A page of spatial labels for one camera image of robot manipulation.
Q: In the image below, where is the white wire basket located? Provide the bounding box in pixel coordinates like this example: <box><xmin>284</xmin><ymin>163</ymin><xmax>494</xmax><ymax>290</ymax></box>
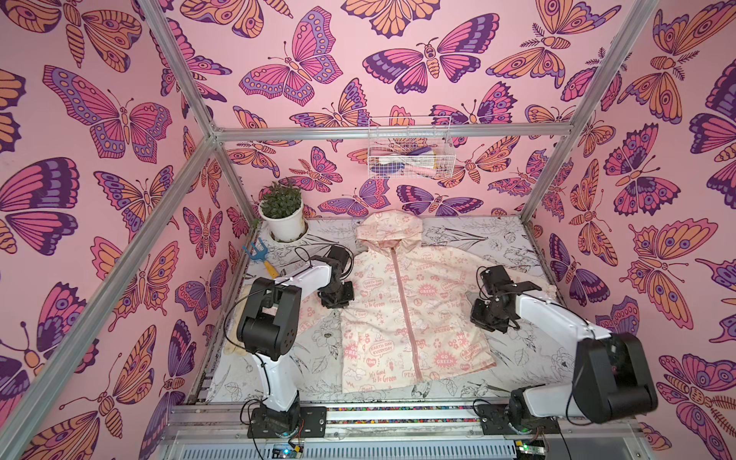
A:
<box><xmin>365</xmin><ymin>125</ymin><xmax>456</xmax><ymax>180</ymax></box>

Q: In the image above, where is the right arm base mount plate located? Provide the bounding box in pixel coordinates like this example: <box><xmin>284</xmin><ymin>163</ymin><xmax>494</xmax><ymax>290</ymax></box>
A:
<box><xmin>473</xmin><ymin>400</ymin><xmax>561</xmax><ymax>436</ymax></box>

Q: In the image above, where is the potted green plant white pot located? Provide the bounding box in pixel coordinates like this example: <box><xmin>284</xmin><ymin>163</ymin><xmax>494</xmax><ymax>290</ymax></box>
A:
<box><xmin>259</xmin><ymin>182</ymin><xmax>307</xmax><ymax>243</ymax></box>

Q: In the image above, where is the pink printed kids jacket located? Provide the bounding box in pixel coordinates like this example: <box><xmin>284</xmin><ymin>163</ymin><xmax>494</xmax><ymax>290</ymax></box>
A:
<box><xmin>295</xmin><ymin>210</ymin><xmax>559</xmax><ymax>396</ymax></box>

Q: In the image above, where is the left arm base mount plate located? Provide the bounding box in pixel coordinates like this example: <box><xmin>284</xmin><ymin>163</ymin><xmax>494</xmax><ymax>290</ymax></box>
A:
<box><xmin>247</xmin><ymin>406</ymin><xmax>327</xmax><ymax>439</ymax></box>

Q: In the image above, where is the aluminium front rail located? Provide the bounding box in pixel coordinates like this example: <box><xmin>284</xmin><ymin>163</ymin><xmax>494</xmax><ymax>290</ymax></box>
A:
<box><xmin>153</xmin><ymin>398</ymin><xmax>657</xmax><ymax>459</ymax></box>

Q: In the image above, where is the blue yellow garden rake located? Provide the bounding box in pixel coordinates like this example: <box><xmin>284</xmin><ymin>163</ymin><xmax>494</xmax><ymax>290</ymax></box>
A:
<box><xmin>243</xmin><ymin>238</ymin><xmax>280</xmax><ymax>279</ymax></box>

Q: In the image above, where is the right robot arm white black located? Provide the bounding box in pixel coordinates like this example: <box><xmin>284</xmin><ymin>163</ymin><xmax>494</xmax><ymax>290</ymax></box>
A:
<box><xmin>470</xmin><ymin>266</ymin><xmax>659</xmax><ymax>432</ymax></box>

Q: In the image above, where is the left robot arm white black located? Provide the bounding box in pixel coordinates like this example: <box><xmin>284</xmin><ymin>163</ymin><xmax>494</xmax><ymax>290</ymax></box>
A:
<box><xmin>235</xmin><ymin>245</ymin><xmax>355</xmax><ymax>434</ymax></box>

